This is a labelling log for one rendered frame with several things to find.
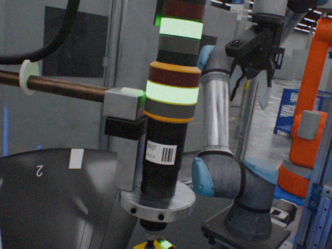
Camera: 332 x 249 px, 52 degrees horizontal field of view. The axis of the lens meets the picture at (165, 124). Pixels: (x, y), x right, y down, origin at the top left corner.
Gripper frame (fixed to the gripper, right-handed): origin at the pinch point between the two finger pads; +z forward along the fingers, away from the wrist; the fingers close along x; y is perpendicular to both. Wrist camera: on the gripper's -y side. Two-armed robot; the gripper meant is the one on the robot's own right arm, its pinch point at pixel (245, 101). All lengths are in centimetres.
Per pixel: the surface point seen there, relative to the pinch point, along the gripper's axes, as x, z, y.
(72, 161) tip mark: -5.1, 6.3, -48.1
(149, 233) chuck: -25, 6, -51
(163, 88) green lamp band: -26, -8, -52
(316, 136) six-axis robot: 101, 71, 314
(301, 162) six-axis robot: 109, 105, 310
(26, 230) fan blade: -8, 14, -55
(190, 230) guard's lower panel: 45, 75, 46
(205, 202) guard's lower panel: 45, 62, 53
